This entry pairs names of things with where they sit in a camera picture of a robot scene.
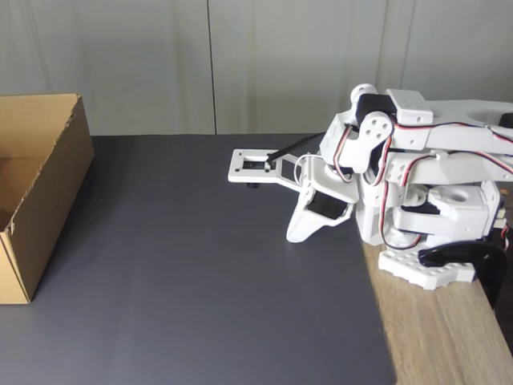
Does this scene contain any brown cardboard box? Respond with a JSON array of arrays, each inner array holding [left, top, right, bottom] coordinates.
[[0, 94, 96, 306]]

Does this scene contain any dark grey table mat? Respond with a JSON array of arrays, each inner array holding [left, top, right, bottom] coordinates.
[[0, 134, 398, 385]]

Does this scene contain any black table clamp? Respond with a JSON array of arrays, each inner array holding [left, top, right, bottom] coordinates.
[[418, 240, 508, 312]]

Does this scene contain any black camera cable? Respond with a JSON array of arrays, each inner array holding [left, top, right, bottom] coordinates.
[[266, 134, 324, 169]]

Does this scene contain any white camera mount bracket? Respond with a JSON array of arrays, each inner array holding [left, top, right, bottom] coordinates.
[[227, 148, 313, 192]]

